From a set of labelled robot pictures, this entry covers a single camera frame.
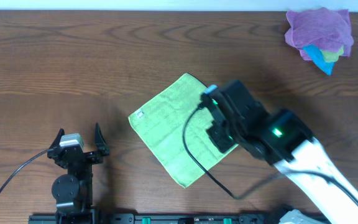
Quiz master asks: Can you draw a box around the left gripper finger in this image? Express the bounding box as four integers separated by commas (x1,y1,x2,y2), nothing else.
49,128,65,149
94,123,110,156

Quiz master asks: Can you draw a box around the green microfiber cloth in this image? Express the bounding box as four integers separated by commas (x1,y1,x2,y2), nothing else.
129,73,228,188

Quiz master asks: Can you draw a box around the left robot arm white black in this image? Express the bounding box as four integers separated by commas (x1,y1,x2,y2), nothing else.
47,124,110,224

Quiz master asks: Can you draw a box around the blue cloth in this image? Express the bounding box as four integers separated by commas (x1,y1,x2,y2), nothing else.
303,45,335,76

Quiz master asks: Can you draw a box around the green clamp on rail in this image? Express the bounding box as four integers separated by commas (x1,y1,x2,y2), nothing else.
223,218,232,224
142,217,151,224

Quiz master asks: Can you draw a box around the right camera cable black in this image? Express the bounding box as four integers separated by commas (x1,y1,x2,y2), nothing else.
182,106,358,208

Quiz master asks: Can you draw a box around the purple cloth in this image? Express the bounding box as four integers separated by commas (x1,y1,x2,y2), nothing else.
285,7,354,60

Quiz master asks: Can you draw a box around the yellow-green small cloth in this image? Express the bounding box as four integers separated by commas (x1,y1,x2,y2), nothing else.
321,46,344,63

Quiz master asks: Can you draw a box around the left camera cable black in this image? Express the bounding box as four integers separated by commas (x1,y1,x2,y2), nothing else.
0,148,55,224

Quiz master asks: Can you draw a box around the camera cable black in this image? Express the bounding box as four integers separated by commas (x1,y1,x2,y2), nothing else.
182,106,358,208
0,148,55,224

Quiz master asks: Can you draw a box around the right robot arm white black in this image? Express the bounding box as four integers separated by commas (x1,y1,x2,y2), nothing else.
198,90,358,223

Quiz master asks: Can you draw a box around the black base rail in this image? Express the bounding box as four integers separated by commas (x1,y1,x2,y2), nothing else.
28,213,280,224

